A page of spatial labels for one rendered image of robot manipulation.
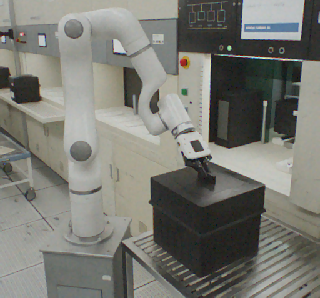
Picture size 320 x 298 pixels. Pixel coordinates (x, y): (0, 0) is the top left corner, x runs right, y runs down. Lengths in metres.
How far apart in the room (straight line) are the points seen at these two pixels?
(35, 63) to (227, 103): 2.97
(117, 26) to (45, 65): 3.39
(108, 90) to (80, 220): 1.99
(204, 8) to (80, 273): 1.23
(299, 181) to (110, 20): 0.88
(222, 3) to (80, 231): 1.10
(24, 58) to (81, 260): 3.40
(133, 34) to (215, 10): 0.58
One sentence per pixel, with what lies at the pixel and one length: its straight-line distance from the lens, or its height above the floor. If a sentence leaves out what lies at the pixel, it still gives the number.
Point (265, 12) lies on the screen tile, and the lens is 1.54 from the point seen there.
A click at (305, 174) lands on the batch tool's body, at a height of 1.00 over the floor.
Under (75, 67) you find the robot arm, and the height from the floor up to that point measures 1.39.
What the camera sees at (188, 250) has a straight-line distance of 1.24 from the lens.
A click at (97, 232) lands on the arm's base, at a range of 1.45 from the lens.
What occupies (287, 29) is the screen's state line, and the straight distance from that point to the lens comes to 1.48.
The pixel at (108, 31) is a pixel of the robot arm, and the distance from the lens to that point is 1.28.
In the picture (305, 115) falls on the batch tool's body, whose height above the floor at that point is 1.22.
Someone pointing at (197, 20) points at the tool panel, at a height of 1.55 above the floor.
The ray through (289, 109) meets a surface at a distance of 2.14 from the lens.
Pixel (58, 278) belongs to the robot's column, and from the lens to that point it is 1.49.
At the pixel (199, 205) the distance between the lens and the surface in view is 1.11.
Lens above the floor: 1.51
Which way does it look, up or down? 16 degrees down
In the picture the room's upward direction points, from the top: 1 degrees counter-clockwise
